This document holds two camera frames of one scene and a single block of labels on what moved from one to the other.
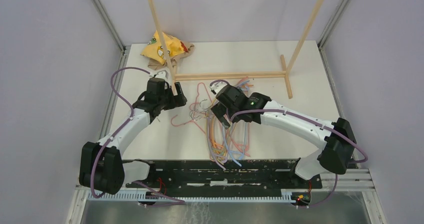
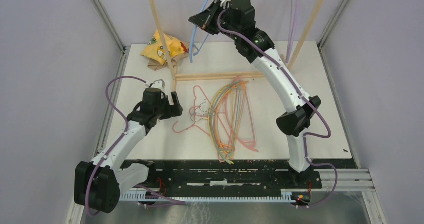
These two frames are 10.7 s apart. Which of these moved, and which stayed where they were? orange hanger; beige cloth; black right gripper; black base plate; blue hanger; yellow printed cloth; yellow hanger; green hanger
Moved: black right gripper; yellow hanger; blue hanger; orange hanger; green hanger
Stayed: beige cloth; black base plate; yellow printed cloth
